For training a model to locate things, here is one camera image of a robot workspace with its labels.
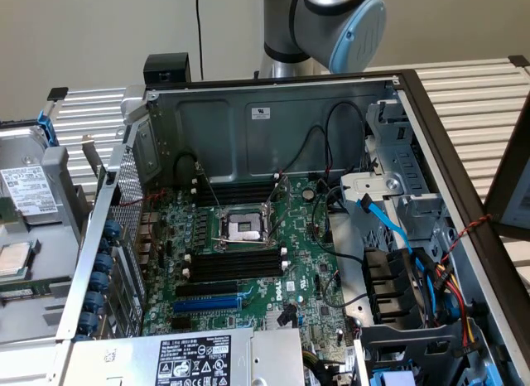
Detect blue expansion slot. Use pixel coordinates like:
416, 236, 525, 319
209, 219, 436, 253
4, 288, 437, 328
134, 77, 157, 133
172, 296, 243, 315

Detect thin red wire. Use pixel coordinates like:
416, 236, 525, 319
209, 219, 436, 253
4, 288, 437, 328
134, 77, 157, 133
119, 188, 169, 254

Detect black wall cable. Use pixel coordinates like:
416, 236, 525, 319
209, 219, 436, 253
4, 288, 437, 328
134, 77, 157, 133
194, 0, 205, 81

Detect silver socket cover frame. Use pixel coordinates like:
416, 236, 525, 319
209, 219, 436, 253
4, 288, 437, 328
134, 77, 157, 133
264, 173, 291, 238

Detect open grey PC case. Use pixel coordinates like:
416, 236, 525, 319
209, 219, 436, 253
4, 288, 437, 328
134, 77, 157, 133
55, 69, 530, 386

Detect green Dell motherboard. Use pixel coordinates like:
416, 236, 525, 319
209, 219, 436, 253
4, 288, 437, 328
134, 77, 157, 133
142, 174, 361, 358

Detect multicolour power wire bundle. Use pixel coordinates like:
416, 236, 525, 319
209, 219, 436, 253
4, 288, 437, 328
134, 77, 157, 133
413, 253, 484, 356

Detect grey parts rack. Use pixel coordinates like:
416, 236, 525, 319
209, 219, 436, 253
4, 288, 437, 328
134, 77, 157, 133
0, 145, 94, 345

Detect black looped fan wire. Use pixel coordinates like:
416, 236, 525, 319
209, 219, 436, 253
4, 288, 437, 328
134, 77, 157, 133
324, 100, 368, 174
279, 124, 330, 175

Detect long black expansion slot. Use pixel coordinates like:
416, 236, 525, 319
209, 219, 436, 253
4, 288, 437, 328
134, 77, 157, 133
174, 279, 240, 298

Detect RAM slot black latches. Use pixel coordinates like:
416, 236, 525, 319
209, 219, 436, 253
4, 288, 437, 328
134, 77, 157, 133
196, 194, 272, 208
192, 259, 283, 275
195, 182, 275, 195
192, 247, 283, 261

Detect thick black power wire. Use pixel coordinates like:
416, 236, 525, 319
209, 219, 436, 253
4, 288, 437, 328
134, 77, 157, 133
320, 182, 347, 215

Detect green RAM stick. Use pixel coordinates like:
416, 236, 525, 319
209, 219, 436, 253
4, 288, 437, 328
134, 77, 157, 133
0, 277, 72, 299

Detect red black twisted wire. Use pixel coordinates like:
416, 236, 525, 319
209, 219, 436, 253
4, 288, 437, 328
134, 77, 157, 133
440, 213, 494, 263

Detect silver power supply unit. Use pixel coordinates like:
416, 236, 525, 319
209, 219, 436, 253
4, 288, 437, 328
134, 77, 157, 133
61, 327, 306, 386

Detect blue plastic disk caddy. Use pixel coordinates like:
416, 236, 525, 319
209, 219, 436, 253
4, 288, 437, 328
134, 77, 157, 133
36, 109, 58, 147

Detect small silver chipset heatsink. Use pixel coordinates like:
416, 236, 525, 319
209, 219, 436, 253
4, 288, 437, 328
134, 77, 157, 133
264, 310, 300, 331

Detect short black curled wire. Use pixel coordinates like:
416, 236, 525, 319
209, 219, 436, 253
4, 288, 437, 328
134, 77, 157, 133
172, 152, 200, 188

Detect black box device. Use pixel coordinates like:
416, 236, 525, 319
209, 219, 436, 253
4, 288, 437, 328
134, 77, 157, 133
142, 52, 192, 85

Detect silver hard disk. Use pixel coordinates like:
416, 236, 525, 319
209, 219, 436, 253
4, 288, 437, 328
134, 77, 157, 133
0, 124, 59, 225

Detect black plastic fan duct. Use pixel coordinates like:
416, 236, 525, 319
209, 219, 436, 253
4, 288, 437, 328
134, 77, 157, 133
363, 248, 426, 326

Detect thin black motherboard wire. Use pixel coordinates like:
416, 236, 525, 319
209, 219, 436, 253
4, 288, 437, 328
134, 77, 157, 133
311, 186, 366, 265

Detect metal CPU socket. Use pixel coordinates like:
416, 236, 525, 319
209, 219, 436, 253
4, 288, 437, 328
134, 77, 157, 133
213, 205, 277, 253

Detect dark framed leaning panel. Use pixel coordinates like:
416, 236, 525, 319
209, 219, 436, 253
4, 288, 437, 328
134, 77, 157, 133
483, 108, 530, 238

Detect silver disk bay bracket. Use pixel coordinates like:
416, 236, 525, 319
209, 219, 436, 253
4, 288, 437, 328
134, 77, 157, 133
340, 172, 405, 204

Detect silver CPU chip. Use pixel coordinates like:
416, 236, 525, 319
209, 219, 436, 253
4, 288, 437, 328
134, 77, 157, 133
0, 241, 33, 278

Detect RAM slot white latches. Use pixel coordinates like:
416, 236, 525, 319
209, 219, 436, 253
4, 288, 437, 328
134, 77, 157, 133
181, 260, 290, 284
190, 187, 274, 200
183, 248, 290, 268
190, 173, 280, 189

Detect perforated metal disk bay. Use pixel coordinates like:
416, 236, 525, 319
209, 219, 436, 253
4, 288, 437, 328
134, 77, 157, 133
340, 98, 471, 263

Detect blue SATA wire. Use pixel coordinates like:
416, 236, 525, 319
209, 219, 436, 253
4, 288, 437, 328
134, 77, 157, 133
356, 194, 415, 254

